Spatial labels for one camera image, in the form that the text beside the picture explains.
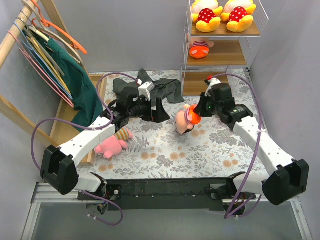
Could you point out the grey hanger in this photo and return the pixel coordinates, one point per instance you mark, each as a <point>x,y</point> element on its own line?
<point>32,32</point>

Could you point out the green shirt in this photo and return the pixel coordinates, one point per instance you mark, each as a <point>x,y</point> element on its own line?
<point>84,94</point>

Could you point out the yellow frog plush big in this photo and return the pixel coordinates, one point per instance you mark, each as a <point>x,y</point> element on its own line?
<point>206,15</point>

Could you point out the black-haired doll striped shirt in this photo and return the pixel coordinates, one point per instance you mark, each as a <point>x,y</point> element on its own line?
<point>199,47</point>

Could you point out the orange hanger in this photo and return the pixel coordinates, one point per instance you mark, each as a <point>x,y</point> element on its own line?
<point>55,22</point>

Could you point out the floral table mat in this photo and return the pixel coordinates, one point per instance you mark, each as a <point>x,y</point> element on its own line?
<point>157,150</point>

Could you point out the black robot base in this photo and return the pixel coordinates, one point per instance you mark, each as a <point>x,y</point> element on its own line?
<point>170,193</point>

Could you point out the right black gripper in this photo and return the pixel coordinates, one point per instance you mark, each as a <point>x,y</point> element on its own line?
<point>202,106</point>

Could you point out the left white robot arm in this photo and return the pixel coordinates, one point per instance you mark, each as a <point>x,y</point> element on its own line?
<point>59,164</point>

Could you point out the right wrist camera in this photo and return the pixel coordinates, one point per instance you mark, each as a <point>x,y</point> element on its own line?
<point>210,82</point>

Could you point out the dark grey cloth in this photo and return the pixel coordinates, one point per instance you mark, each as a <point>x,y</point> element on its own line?
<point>164,88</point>

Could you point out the beige hanger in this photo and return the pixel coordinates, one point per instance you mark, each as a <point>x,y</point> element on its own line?
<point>52,33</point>

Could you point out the yellow frog plush small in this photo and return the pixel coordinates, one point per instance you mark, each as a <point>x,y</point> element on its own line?
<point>238,15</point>

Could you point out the yellow hanger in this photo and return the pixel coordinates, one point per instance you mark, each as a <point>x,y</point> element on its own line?
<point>45,56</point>

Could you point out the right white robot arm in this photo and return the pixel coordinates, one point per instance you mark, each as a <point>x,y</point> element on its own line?
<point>287,177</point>

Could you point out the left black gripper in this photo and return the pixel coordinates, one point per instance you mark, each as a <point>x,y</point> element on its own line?
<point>153,113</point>

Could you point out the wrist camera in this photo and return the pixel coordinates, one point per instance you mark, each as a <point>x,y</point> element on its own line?
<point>145,89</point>
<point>210,82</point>

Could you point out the wooden clothes rack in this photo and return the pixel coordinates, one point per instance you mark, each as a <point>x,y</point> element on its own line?
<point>21,86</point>

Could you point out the blue hanger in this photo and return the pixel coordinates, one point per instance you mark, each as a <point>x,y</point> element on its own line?
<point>42,64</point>

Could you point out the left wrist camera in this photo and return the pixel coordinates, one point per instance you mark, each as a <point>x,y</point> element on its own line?
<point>145,89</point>

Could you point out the pink hanger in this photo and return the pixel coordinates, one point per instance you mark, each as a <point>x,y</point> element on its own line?
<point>42,73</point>

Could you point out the pink pig plush left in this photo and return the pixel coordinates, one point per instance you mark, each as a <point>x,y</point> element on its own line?
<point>114,144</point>

